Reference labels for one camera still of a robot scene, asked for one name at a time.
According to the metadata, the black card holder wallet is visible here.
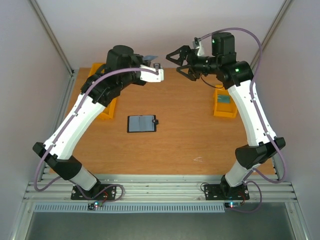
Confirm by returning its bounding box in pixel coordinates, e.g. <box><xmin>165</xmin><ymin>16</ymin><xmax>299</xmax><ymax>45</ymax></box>
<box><xmin>127</xmin><ymin>115</ymin><xmax>159</xmax><ymax>133</ymax></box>

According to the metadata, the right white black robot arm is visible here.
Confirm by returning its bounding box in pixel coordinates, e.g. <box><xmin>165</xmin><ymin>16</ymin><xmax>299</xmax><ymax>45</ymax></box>
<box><xmin>166</xmin><ymin>32</ymin><xmax>286</xmax><ymax>200</ymax></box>

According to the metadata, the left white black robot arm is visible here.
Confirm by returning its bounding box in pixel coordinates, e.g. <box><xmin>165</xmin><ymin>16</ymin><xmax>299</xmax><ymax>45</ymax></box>
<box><xmin>32</xmin><ymin>45</ymin><xmax>150</xmax><ymax>199</ymax></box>

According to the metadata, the green card in right bin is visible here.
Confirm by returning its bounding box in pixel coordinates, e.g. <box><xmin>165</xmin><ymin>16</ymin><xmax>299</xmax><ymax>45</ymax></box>
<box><xmin>217</xmin><ymin>94</ymin><xmax>231</xmax><ymax>104</ymax></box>

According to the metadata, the yellow bin far left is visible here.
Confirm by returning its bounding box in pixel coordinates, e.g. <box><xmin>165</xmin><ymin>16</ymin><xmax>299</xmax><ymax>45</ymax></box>
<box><xmin>88</xmin><ymin>62</ymin><xmax>104</xmax><ymax>77</ymax></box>

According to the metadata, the yellow bin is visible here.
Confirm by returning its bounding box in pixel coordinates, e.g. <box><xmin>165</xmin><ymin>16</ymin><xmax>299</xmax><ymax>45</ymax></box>
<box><xmin>88</xmin><ymin>62</ymin><xmax>104</xmax><ymax>77</ymax></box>
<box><xmin>97</xmin><ymin>98</ymin><xmax>117</xmax><ymax>120</ymax></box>
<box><xmin>213</xmin><ymin>84</ymin><xmax>238</xmax><ymax>119</ymax></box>

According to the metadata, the yellow bin right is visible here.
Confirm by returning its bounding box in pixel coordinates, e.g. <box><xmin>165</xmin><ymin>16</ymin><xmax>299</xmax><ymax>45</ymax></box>
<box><xmin>213</xmin><ymin>84</ymin><xmax>238</xmax><ymax>119</ymax></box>

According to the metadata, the yellow bin near left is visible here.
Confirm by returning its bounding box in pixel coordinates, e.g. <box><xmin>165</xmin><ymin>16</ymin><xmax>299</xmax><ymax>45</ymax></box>
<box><xmin>97</xmin><ymin>98</ymin><xmax>117</xmax><ymax>120</ymax></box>

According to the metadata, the right small circuit board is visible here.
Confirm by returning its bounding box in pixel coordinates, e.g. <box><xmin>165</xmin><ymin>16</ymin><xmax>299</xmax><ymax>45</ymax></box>
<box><xmin>224</xmin><ymin>201</ymin><xmax>243</xmax><ymax>209</ymax></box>

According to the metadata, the small circuit board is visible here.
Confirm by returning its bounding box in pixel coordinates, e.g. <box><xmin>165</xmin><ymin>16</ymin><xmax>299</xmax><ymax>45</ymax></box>
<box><xmin>224</xmin><ymin>201</ymin><xmax>243</xmax><ymax>209</ymax></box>
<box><xmin>87</xmin><ymin>201</ymin><xmax>104</xmax><ymax>211</ymax></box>

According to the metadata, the left small circuit board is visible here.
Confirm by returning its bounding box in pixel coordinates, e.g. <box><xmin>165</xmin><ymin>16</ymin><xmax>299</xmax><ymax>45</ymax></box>
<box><xmin>87</xmin><ymin>201</ymin><xmax>104</xmax><ymax>211</ymax></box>

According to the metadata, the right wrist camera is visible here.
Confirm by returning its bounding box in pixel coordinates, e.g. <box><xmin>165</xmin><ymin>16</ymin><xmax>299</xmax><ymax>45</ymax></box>
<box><xmin>192</xmin><ymin>37</ymin><xmax>205</xmax><ymax>57</ymax></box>

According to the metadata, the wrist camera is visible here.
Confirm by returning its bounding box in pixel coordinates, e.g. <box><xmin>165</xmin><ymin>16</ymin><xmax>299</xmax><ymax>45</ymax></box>
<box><xmin>192</xmin><ymin>37</ymin><xmax>205</xmax><ymax>57</ymax></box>
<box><xmin>140</xmin><ymin>63</ymin><xmax>165</xmax><ymax>83</ymax></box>

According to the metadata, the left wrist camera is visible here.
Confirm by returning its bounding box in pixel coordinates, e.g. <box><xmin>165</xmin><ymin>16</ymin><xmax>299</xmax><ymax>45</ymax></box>
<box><xmin>140</xmin><ymin>63</ymin><xmax>165</xmax><ymax>83</ymax></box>

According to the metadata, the left aluminium corner post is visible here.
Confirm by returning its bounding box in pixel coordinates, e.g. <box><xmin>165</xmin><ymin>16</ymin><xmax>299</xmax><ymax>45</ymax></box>
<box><xmin>29</xmin><ymin>0</ymin><xmax>76</xmax><ymax>77</ymax></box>

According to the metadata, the aluminium corner post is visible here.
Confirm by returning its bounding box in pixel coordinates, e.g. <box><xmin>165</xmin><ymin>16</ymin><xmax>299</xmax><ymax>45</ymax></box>
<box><xmin>29</xmin><ymin>0</ymin><xmax>76</xmax><ymax>77</ymax></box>
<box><xmin>250</xmin><ymin>0</ymin><xmax>294</xmax><ymax>73</ymax></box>

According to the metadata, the right aluminium corner post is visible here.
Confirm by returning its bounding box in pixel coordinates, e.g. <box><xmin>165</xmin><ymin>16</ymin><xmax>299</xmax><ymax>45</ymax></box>
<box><xmin>250</xmin><ymin>0</ymin><xmax>294</xmax><ymax>73</ymax></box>

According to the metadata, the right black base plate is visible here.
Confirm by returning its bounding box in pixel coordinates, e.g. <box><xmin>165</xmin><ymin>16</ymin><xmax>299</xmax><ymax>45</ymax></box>
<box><xmin>200</xmin><ymin>182</ymin><xmax>250</xmax><ymax>201</ymax></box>

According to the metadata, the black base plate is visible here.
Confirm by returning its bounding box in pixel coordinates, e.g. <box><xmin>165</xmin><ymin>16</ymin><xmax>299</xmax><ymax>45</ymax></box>
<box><xmin>70</xmin><ymin>184</ymin><xmax>117</xmax><ymax>201</ymax></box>
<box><xmin>200</xmin><ymin>182</ymin><xmax>250</xmax><ymax>201</ymax></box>

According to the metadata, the aluminium rail frame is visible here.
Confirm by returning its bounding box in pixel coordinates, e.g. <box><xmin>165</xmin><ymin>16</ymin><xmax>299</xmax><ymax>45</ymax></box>
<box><xmin>23</xmin><ymin>174</ymin><xmax>297</xmax><ymax>203</ymax></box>

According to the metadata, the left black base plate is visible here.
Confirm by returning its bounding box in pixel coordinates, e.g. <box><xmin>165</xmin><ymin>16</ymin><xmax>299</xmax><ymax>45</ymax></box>
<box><xmin>70</xmin><ymin>184</ymin><xmax>117</xmax><ymax>201</ymax></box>

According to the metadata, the grey slotted cable duct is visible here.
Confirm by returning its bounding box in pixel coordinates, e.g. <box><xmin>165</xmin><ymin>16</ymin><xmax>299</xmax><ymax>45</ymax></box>
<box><xmin>33</xmin><ymin>202</ymin><xmax>225</xmax><ymax>214</ymax></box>

